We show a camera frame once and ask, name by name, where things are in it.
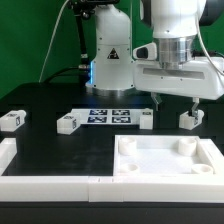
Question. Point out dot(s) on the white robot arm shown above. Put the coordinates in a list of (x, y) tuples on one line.
[(167, 65)]

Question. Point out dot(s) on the white square tabletop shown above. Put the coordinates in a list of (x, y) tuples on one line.
[(142, 155)]

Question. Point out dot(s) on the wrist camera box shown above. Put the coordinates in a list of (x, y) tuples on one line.
[(146, 52)]

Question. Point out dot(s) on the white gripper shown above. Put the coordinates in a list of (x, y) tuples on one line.
[(196, 78)]

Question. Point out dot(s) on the tag marker sheet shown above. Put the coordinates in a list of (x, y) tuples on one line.
[(108, 116)]

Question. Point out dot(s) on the white U-shaped fence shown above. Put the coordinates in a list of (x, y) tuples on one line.
[(203, 188)]

